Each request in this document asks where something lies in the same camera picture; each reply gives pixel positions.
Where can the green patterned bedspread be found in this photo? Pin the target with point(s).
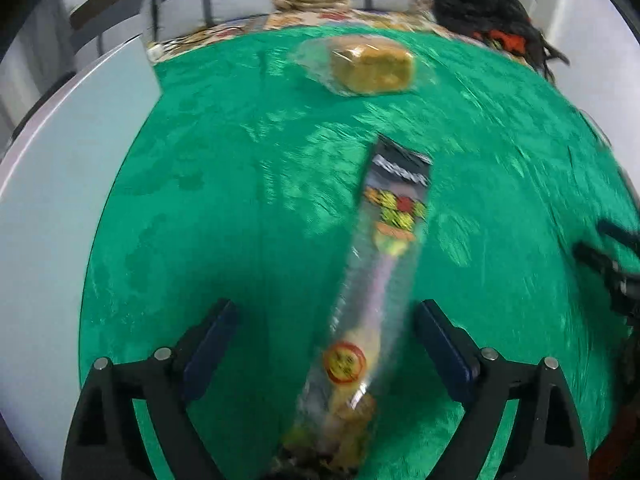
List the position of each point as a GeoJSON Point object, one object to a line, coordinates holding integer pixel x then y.
{"type": "Point", "coordinates": [243, 184]}

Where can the orange garment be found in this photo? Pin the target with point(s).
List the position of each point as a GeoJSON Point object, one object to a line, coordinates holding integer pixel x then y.
{"type": "Point", "coordinates": [508, 35]}

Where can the square cake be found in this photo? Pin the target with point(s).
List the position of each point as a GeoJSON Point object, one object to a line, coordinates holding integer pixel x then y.
{"type": "Point", "coordinates": [363, 65]}

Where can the floral bedsheet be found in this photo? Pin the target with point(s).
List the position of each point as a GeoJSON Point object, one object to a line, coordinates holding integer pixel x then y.
{"type": "Point", "coordinates": [210, 40]}

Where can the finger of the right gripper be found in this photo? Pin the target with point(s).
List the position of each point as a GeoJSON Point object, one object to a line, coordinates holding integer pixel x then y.
{"type": "Point", "coordinates": [623, 286]}

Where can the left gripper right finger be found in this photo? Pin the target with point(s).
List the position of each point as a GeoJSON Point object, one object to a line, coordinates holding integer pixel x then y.
{"type": "Point", "coordinates": [546, 440]}

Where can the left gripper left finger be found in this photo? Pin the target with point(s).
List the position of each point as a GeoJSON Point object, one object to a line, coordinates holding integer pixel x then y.
{"type": "Point", "coordinates": [105, 442]}

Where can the yellow black snack stick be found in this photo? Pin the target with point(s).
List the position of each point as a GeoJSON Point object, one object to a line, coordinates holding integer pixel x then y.
{"type": "Point", "coordinates": [336, 410]}

